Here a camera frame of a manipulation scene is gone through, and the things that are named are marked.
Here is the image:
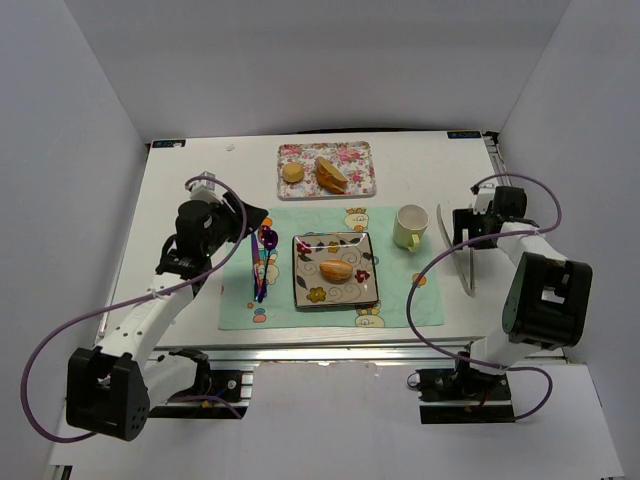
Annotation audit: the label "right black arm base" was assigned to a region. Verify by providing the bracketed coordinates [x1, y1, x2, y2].
[406, 368, 515, 425]

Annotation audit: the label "sliced bread pieces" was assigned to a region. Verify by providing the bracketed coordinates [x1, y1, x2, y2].
[315, 157, 348, 195]

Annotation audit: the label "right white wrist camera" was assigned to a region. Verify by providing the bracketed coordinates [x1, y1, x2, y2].
[471, 183, 496, 215]

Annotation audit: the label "oval bread roll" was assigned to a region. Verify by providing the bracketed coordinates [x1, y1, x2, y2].
[319, 259, 353, 283]

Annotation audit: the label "square floral plate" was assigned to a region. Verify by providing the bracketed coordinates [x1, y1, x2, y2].
[292, 231, 379, 309]

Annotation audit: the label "metal tongs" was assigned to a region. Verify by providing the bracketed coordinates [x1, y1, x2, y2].
[436, 204, 476, 298]

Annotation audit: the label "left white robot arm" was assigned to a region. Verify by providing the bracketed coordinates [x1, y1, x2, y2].
[66, 193, 268, 441]

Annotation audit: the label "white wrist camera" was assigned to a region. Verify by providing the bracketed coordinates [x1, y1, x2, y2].
[471, 183, 496, 215]
[185, 171, 223, 205]

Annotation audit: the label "iridescent purple knife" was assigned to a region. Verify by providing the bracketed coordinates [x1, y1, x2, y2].
[251, 232, 265, 303]

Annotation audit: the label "iridescent purple spoon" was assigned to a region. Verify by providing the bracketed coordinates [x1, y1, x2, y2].
[257, 227, 279, 303]

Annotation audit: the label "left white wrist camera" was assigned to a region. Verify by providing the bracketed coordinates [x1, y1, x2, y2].
[185, 171, 223, 205]

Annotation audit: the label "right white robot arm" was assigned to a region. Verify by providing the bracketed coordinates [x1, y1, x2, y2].
[452, 184, 593, 375]

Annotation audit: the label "right blue corner sticker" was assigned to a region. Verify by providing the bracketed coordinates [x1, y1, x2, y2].
[446, 130, 483, 140]

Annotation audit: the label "floral serving tray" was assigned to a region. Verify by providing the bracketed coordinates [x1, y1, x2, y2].
[276, 141, 376, 200]

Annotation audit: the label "mint green placemat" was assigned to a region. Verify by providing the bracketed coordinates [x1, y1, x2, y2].
[219, 206, 444, 331]

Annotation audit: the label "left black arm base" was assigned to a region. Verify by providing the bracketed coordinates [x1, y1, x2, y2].
[143, 348, 252, 420]

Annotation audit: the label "blue corner sticker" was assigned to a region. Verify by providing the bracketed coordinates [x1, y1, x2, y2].
[151, 139, 186, 149]
[446, 130, 483, 140]

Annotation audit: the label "round bread bun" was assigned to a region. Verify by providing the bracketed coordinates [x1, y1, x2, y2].
[281, 162, 305, 184]

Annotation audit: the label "yellow green mug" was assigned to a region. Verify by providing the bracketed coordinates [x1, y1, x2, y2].
[392, 204, 429, 253]

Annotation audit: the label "left blue corner sticker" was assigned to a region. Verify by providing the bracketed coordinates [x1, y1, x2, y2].
[151, 139, 186, 149]

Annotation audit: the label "aluminium table frame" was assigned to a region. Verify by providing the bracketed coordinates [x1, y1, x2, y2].
[115, 132, 515, 361]

